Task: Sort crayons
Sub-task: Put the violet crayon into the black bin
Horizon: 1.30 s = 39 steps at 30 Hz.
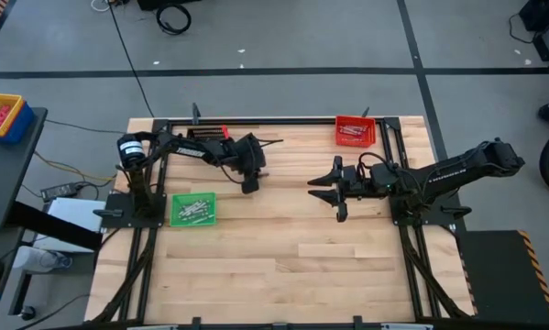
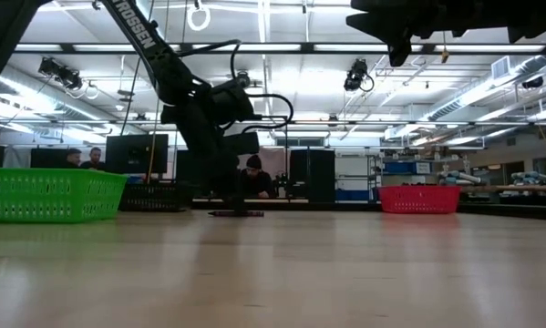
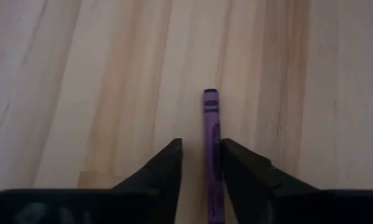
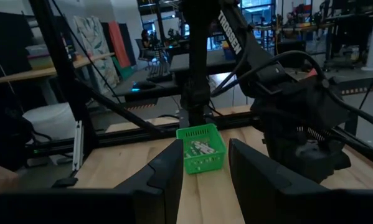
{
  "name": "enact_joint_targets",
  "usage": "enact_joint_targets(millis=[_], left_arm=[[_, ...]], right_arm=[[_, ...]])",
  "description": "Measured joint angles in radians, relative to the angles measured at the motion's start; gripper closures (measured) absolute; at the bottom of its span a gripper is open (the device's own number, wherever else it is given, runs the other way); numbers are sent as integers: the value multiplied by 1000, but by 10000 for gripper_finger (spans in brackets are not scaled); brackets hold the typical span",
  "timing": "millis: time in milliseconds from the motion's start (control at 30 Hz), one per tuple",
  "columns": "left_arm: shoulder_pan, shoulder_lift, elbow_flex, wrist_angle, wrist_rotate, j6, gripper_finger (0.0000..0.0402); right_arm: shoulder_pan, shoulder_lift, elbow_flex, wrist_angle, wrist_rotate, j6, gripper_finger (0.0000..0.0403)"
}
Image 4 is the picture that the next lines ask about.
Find black left camera cable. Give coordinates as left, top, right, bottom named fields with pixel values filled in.
left=209, top=49, right=373, bottom=128

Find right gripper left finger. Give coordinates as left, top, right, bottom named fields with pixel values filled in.
left=114, top=139, right=184, bottom=224

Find black computer mouse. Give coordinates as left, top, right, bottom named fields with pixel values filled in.
left=132, top=80, right=158, bottom=92

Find wooden shelf board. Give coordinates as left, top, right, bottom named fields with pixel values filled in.
left=0, top=52, right=116, bottom=85

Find dark operator desk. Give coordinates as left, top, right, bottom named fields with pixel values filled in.
left=113, top=70, right=190, bottom=103

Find black partition panel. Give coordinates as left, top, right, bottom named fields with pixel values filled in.
left=0, top=10, right=34, bottom=73

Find person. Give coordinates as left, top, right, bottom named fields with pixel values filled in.
left=140, top=28, right=158, bottom=52

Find orange panel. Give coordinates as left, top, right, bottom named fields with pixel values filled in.
left=107, top=20, right=133, bottom=69

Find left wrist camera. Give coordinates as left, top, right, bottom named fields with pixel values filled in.
left=260, top=62, right=287, bottom=95

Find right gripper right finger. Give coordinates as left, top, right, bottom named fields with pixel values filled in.
left=229, top=138, right=321, bottom=224

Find leaf print panel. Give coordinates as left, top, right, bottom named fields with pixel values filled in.
left=73, top=15, right=121, bottom=94

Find white box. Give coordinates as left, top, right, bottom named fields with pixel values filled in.
left=22, top=102, right=78, bottom=142

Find green plastic basket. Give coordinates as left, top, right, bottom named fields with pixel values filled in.
left=176, top=123, right=227, bottom=175

